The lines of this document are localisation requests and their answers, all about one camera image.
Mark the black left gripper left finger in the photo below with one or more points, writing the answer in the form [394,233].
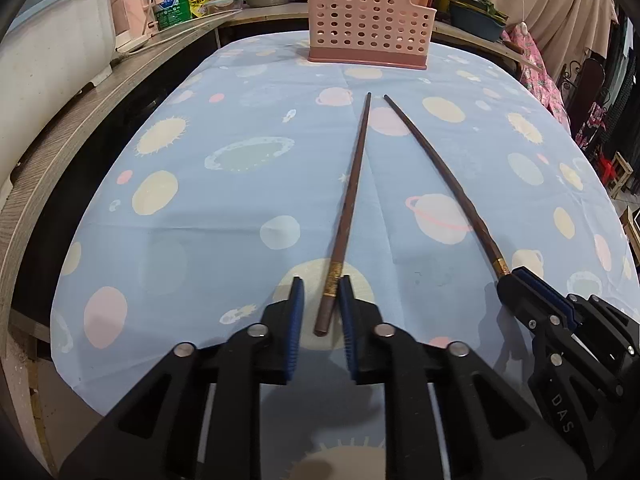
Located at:
[196,414]

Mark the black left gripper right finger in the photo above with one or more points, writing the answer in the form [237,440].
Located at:
[447,413]

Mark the dark brown chopstick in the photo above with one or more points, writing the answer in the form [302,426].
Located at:
[491,249]
[338,254]

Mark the pink floral garment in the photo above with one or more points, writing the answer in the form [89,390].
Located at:
[537,80]

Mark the dark blue bowl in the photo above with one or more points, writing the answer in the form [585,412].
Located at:
[478,17]

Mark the blue planet-print tablecloth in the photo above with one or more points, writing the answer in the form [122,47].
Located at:
[234,185]

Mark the beige hanging curtain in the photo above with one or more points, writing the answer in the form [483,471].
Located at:
[563,30]

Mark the pink perforated utensil holder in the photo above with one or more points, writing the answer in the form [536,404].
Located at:
[393,33]

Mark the white dish rack bin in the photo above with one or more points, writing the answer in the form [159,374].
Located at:
[49,53]

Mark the clear food container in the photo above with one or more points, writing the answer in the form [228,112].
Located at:
[220,6]

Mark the pink electric kettle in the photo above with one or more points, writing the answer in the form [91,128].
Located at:
[134,23]

